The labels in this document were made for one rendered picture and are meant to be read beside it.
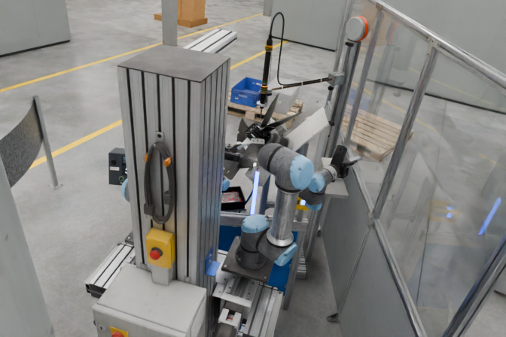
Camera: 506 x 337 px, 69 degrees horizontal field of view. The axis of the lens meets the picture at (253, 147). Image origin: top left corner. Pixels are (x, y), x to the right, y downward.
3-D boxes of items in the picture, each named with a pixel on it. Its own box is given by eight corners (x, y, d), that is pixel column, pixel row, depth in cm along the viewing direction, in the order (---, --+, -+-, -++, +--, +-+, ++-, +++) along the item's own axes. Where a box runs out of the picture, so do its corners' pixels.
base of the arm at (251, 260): (262, 273, 167) (264, 257, 162) (230, 263, 170) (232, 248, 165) (269, 250, 180) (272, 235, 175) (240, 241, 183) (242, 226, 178)
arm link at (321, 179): (303, 189, 166) (306, 174, 162) (316, 180, 174) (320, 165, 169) (318, 197, 162) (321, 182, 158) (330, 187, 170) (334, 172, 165)
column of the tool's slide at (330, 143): (307, 232, 343) (352, 38, 251) (313, 237, 338) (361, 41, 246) (303, 234, 340) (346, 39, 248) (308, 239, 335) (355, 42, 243)
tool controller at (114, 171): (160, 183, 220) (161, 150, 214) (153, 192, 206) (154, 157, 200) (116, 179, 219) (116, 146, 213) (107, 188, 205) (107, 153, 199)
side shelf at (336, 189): (338, 169, 287) (339, 166, 285) (347, 198, 256) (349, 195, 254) (308, 167, 286) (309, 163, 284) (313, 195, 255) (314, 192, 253)
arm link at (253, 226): (251, 229, 177) (254, 207, 170) (272, 244, 170) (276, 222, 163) (234, 241, 169) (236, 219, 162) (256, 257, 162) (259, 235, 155)
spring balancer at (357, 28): (349, 37, 254) (342, 37, 251) (355, 13, 246) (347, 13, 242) (367, 44, 243) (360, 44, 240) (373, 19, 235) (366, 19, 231)
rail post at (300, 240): (288, 305, 274) (305, 227, 234) (288, 310, 270) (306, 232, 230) (282, 305, 273) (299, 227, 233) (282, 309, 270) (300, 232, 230)
